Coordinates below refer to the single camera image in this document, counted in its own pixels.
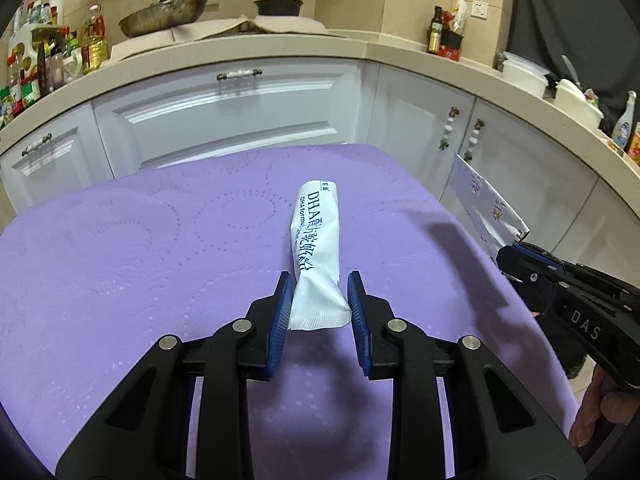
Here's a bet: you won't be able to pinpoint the black curtain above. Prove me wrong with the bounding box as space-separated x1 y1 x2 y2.
506 0 639 133

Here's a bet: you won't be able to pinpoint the dark sauce bottle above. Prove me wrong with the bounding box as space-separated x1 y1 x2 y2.
427 6 444 55

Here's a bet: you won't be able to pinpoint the steel wok pan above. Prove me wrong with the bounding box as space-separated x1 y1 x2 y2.
118 0 207 38

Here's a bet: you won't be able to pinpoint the red black box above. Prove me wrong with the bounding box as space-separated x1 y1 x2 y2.
438 29 463 62

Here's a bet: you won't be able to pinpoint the orange dish soap bottle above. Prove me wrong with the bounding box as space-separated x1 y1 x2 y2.
627 122 640 165

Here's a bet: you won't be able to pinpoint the cooking oil bottle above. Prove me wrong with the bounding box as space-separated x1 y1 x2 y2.
81 3 108 74

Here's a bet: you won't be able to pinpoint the white kitchen cabinets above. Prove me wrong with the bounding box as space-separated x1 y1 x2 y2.
1 58 639 282

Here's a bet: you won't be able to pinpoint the purple tablecloth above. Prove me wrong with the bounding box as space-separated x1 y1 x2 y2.
1 144 577 468

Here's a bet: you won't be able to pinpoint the person's right hand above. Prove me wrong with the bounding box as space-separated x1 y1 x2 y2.
568 365 639 448

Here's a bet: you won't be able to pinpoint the white food container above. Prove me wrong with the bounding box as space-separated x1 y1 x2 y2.
502 51 550 98

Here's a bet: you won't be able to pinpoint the silver printed snack wrapper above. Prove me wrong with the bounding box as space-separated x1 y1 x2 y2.
449 155 529 258

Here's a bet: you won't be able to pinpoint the white DHA sachet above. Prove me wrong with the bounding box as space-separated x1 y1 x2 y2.
288 180 352 332

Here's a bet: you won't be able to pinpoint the black pot with lid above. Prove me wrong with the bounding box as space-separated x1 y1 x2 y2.
254 0 304 16

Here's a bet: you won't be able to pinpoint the white rectangular container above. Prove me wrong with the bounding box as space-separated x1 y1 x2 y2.
554 79 603 131

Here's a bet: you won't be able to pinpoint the white spray bottle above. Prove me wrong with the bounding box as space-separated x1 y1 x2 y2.
611 90 637 151

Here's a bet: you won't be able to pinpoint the black trash bin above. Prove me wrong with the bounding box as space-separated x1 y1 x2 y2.
532 312 587 379

